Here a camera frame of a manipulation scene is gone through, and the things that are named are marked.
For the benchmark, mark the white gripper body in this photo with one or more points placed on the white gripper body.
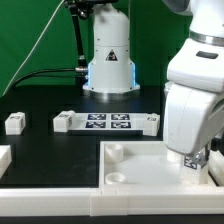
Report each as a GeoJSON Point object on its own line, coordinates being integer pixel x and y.
{"type": "Point", "coordinates": [192, 118]}

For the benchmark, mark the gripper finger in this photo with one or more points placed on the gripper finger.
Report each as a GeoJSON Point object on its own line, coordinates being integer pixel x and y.
{"type": "Point", "coordinates": [202, 157]}

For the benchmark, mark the white square tabletop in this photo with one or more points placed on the white square tabletop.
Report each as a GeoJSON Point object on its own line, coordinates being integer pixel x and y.
{"type": "Point", "coordinates": [140, 163]}

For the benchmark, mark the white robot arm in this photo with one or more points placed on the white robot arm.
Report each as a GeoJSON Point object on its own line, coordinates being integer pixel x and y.
{"type": "Point", "coordinates": [199, 64]}

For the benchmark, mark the white right fence piece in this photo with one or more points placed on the white right fence piece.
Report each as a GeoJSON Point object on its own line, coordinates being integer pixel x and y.
{"type": "Point", "coordinates": [216, 167]}

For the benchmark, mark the white fence piece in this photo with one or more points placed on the white fence piece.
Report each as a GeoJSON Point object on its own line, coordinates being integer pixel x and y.
{"type": "Point", "coordinates": [5, 158]}
{"type": "Point", "coordinates": [216, 167]}

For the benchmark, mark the white front fence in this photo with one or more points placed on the white front fence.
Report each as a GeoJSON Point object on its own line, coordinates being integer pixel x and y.
{"type": "Point", "coordinates": [109, 202]}

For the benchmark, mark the white left fence piece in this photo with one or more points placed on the white left fence piece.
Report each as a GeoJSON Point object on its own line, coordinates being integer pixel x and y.
{"type": "Point", "coordinates": [5, 158]}

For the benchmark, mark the white marker base plate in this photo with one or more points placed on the white marker base plate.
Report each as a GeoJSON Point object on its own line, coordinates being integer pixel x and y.
{"type": "Point", "coordinates": [109, 121]}

